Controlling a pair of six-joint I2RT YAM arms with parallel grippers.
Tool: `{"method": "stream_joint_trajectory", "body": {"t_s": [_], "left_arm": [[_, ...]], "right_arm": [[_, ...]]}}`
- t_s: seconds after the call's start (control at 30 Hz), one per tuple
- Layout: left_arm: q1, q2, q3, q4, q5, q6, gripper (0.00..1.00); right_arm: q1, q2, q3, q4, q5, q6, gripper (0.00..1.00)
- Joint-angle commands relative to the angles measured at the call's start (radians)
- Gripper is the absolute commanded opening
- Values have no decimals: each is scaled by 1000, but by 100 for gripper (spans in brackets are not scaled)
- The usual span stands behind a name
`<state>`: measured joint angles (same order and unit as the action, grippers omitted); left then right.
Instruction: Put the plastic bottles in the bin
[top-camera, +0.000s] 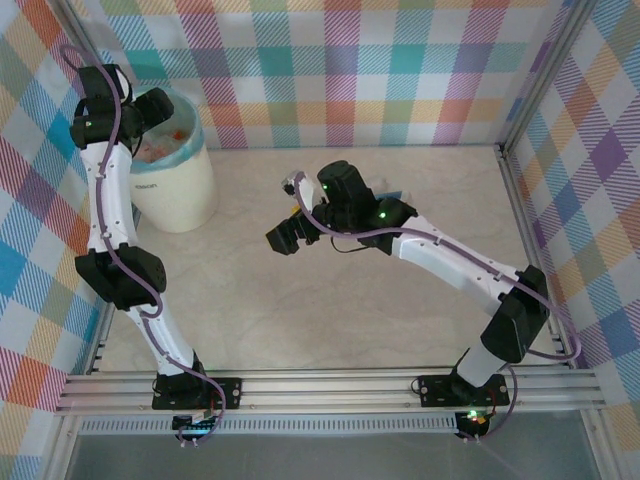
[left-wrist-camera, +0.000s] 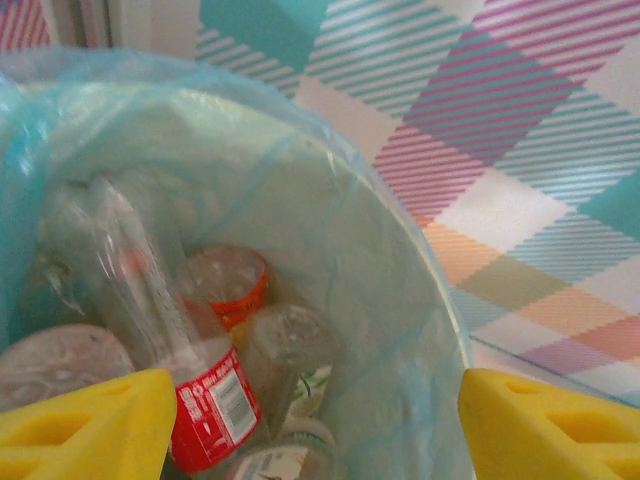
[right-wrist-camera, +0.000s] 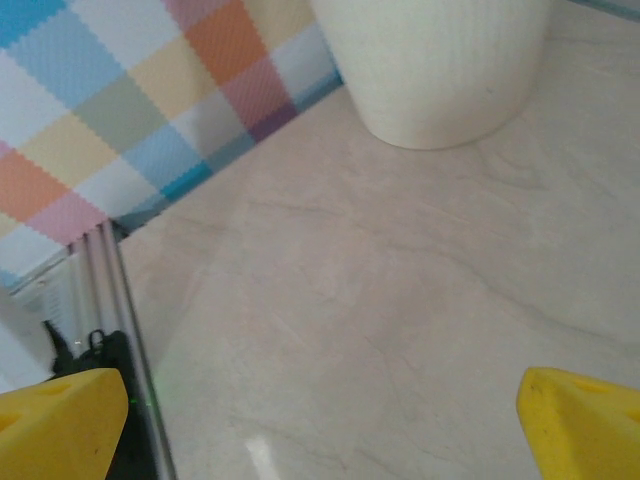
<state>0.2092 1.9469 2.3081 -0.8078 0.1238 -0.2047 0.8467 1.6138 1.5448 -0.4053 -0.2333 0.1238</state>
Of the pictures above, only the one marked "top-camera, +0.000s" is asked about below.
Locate aluminium side rail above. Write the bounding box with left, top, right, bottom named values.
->
left=497, top=142, right=601, bottom=374
left=84, top=294, right=119, bottom=376

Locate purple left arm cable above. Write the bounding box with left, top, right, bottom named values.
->
left=59, top=44, right=229, bottom=446

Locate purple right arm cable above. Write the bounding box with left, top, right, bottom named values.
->
left=294, top=172, right=584, bottom=446

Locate clear bottle blue cap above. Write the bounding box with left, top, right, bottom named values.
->
left=372, top=174, right=419, bottom=206

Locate aluminium frame post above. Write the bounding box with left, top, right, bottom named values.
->
left=499, top=0, right=596, bottom=151
left=59, top=0, right=101, bottom=66

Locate aluminium mounting rail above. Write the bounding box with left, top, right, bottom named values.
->
left=54, top=368, right=609, bottom=417

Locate teal bin liner bag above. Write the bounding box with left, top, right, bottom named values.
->
left=127, top=84, right=207, bottom=171

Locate slotted grey cable duct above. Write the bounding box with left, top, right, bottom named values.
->
left=77, top=417, right=464, bottom=436

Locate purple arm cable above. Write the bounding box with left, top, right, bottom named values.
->
left=294, top=172, right=584, bottom=446
left=59, top=44, right=229, bottom=446

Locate cream white plastic bin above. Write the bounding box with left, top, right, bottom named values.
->
left=130, top=144, right=219, bottom=234

